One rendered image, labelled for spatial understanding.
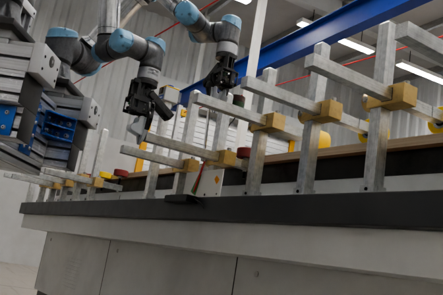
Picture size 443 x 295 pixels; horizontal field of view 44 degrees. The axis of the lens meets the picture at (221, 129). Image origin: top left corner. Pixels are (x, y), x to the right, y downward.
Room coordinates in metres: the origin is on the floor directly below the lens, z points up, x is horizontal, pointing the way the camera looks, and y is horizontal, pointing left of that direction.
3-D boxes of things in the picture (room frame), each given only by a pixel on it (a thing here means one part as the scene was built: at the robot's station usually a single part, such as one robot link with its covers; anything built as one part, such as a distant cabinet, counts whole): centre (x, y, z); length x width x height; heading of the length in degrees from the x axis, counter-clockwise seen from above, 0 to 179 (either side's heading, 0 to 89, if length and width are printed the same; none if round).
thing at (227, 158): (1.94, -0.01, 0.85); 0.13 x 0.06 x 0.05; 31
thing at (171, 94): (2.40, 0.26, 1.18); 0.07 x 0.07 x 0.08; 31
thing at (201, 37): (1.88, 0.13, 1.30); 0.11 x 0.11 x 0.08; 64
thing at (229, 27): (1.86, 0.03, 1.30); 0.09 x 0.08 x 0.11; 64
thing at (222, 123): (1.96, 0.00, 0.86); 0.03 x 0.03 x 0.48; 31
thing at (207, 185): (1.97, 0.04, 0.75); 0.26 x 0.01 x 0.10; 31
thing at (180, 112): (4.73, 0.38, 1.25); 0.09 x 0.08 x 1.10; 31
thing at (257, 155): (1.75, -0.13, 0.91); 0.03 x 0.03 x 0.48; 31
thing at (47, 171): (2.96, 0.68, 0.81); 0.43 x 0.03 x 0.04; 121
